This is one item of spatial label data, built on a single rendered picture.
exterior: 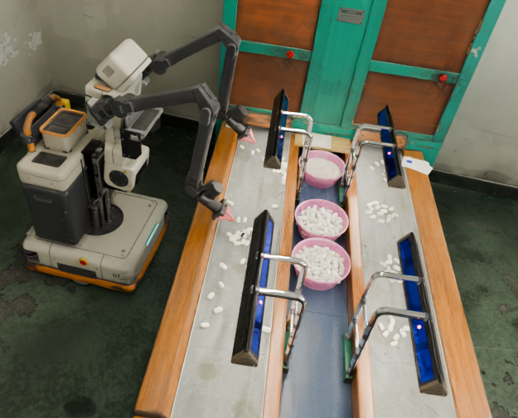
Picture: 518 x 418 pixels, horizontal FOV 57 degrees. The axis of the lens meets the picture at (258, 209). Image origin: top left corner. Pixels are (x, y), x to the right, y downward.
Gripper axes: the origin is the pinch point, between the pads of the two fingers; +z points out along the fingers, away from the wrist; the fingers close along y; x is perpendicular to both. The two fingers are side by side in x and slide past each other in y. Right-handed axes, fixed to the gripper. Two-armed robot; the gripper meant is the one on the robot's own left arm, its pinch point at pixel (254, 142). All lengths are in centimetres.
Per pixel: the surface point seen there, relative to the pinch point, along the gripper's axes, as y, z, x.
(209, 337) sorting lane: -116, 6, 10
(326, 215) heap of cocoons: -36, 40, -18
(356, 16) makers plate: 33, -8, -75
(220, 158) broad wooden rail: -6.8, -6.2, 17.8
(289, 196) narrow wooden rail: -29.1, 23.5, -7.8
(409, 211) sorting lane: -23, 73, -47
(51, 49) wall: 142, -112, 145
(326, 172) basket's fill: 0.0, 40.5, -17.8
